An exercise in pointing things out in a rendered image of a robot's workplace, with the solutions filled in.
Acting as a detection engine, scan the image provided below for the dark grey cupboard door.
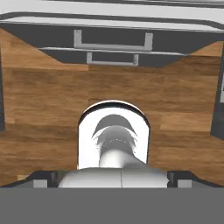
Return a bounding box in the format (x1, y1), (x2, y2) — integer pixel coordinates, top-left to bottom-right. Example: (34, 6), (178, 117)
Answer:
(210, 51), (224, 141)

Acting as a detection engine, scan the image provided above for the small dark grey drawer front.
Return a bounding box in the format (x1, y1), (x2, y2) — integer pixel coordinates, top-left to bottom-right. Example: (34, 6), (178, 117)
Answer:
(38, 47), (188, 68)

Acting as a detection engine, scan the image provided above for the long grey drawer handle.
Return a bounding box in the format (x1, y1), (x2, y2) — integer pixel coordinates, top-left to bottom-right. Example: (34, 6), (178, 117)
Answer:
(73, 29), (154, 53)

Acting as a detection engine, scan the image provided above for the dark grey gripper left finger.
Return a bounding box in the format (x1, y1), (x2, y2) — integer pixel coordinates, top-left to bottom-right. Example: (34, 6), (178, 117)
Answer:
(0, 170), (57, 189)

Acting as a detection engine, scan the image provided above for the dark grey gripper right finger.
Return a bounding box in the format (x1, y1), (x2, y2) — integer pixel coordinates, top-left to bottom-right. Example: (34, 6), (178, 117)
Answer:
(167, 170), (224, 189)

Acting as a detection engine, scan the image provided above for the white rounded cylinder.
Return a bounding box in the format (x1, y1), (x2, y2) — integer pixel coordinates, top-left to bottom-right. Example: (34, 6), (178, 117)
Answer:
(56, 100), (169, 189)

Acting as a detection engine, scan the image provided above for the short grey drawer handle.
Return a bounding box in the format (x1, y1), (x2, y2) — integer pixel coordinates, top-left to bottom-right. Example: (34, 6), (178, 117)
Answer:
(86, 52), (140, 67)

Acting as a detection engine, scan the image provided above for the large dark grey drawer front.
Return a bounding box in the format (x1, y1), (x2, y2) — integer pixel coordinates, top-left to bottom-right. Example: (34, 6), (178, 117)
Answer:
(0, 22), (224, 65)

